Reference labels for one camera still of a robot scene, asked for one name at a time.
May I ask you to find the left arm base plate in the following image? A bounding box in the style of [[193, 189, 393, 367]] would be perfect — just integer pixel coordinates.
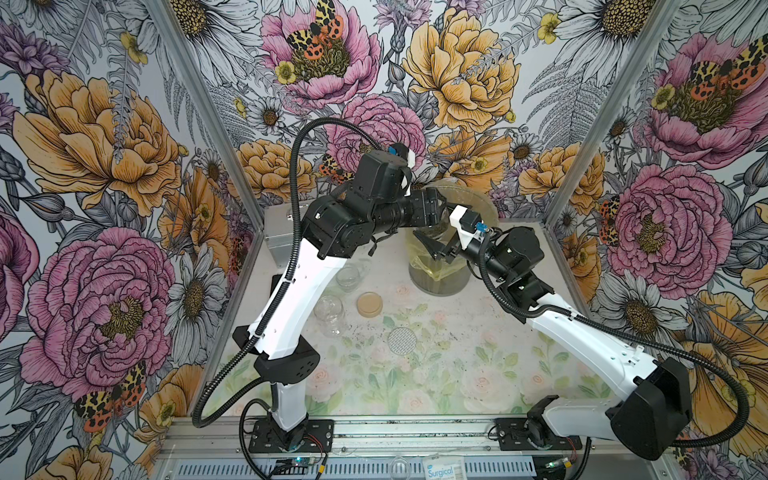
[[248, 416, 335, 454]]

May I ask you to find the black rectangular case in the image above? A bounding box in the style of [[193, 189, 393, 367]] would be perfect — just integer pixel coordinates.
[[270, 274, 282, 295]]

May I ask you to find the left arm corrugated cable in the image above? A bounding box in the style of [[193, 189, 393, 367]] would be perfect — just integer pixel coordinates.
[[191, 116, 385, 428]]

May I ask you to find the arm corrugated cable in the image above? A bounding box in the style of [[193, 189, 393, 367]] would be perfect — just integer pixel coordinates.
[[191, 116, 385, 428], [476, 230, 751, 450]]

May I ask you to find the foil tea jar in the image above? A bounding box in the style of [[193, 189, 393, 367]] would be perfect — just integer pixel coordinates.
[[313, 294, 347, 337]]

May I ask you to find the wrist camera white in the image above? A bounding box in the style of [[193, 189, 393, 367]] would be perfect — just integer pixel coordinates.
[[388, 143, 416, 196], [449, 205, 490, 250]]

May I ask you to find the silver first aid case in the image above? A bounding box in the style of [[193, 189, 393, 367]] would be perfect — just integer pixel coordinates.
[[264, 203, 293, 269]]

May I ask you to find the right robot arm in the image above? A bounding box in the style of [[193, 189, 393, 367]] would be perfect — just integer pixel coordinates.
[[414, 225, 691, 460]]

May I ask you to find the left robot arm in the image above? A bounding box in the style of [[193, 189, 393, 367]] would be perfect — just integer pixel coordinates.
[[233, 143, 446, 433]]

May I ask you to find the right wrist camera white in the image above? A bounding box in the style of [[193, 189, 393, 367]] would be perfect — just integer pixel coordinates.
[[449, 205, 490, 250]]

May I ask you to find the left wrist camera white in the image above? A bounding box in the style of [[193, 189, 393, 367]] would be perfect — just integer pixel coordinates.
[[388, 143, 416, 196]]

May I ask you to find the aluminium front rail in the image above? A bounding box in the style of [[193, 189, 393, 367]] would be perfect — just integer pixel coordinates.
[[161, 413, 667, 460]]

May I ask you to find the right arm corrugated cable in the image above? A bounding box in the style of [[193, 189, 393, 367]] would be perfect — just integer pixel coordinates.
[[476, 230, 751, 450]]

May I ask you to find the surgical label box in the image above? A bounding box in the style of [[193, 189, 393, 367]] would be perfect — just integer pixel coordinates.
[[422, 455, 466, 480]]

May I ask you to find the clear jar beige lid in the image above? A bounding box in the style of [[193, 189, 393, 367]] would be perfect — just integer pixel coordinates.
[[335, 264, 362, 292]]

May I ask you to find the yellow bin liner bag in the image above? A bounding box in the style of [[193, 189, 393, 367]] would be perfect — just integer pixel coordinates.
[[403, 179, 499, 283]]

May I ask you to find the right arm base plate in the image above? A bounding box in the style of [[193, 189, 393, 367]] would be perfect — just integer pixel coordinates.
[[487, 416, 582, 451]]

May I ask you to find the peeled foil seal disc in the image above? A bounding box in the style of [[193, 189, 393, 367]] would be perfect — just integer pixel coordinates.
[[387, 327, 418, 357]]

